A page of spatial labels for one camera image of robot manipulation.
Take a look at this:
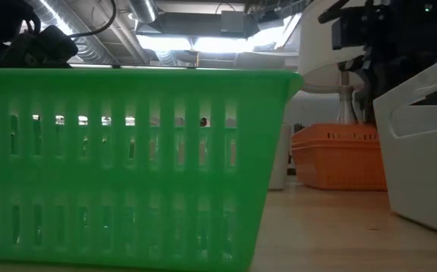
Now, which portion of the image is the white plastic bin with handles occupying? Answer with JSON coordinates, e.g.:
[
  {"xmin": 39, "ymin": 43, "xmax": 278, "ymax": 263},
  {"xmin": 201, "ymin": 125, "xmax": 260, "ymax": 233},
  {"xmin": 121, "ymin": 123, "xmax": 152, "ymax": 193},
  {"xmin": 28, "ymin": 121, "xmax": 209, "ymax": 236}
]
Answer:
[{"xmin": 373, "ymin": 51, "xmax": 437, "ymax": 241}]

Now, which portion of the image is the green slotted plastic basket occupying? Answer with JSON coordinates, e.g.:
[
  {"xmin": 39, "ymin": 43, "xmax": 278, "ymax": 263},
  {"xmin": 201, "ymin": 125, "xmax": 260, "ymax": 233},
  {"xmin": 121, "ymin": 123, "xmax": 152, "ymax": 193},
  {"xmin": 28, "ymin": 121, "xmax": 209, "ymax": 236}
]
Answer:
[{"xmin": 0, "ymin": 67, "xmax": 305, "ymax": 272}]

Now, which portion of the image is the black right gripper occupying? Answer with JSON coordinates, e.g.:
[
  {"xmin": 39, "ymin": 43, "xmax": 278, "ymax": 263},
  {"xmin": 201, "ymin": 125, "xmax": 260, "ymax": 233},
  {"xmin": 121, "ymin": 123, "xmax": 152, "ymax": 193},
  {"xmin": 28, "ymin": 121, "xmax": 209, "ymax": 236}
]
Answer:
[{"xmin": 360, "ymin": 0, "xmax": 429, "ymax": 125}]

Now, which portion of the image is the orange slotted plastic basket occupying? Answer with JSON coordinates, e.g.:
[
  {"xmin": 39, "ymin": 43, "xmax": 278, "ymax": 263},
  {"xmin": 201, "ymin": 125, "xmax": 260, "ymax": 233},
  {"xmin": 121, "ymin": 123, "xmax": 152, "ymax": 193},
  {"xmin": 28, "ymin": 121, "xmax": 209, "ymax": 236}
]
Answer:
[
  {"xmin": 290, "ymin": 122, "xmax": 380, "ymax": 150},
  {"xmin": 292, "ymin": 145, "xmax": 389, "ymax": 191}
]

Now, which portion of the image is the ceiling light strip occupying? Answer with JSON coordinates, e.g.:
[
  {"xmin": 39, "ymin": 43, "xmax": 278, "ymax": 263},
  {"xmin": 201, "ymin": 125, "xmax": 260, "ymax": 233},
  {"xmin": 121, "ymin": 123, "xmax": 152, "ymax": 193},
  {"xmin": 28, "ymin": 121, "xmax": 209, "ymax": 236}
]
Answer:
[{"xmin": 135, "ymin": 33, "xmax": 253, "ymax": 54}]

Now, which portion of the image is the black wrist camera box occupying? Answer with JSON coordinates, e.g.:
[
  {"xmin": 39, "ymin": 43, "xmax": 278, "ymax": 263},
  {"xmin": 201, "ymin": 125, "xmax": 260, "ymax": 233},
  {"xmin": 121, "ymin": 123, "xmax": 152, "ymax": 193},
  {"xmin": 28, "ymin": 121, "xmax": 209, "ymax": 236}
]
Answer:
[{"xmin": 330, "ymin": 14, "xmax": 367, "ymax": 51}]

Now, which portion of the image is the black cable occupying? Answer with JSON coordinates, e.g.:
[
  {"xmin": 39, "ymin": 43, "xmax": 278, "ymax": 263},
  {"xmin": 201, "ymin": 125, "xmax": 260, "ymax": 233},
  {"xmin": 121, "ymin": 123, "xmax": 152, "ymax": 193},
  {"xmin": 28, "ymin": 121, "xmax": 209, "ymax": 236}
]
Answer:
[{"xmin": 67, "ymin": 0, "xmax": 117, "ymax": 38}]

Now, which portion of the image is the table lamp white shade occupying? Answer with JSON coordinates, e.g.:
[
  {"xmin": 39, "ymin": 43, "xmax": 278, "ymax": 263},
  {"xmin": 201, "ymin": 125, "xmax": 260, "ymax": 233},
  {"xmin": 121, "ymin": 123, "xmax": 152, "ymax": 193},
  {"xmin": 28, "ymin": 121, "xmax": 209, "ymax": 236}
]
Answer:
[{"xmin": 297, "ymin": 0, "xmax": 370, "ymax": 125}]

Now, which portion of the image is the grey ceiling box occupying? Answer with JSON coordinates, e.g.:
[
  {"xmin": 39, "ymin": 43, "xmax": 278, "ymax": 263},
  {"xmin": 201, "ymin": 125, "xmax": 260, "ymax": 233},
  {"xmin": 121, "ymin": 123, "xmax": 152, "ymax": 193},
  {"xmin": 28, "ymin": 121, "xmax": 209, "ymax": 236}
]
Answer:
[{"xmin": 220, "ymin": 10, "xmax": 249, "ymax": 35}]

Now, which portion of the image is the silver ventilation duct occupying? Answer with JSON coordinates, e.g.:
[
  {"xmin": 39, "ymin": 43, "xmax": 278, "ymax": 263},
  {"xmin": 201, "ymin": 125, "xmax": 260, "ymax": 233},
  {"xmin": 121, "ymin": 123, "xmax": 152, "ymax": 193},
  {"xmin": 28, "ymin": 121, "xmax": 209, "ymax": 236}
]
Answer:
[{"xmin": 127, "ymin": 0, "xmax": 159, "ymax": 24}]

